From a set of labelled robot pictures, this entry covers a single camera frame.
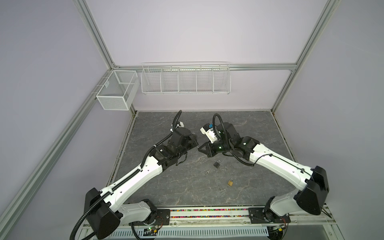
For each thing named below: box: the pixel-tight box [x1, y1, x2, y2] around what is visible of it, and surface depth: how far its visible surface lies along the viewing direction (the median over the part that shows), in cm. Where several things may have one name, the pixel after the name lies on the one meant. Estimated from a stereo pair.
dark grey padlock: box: [213, 160, 222, 169], surface depth 93 cm
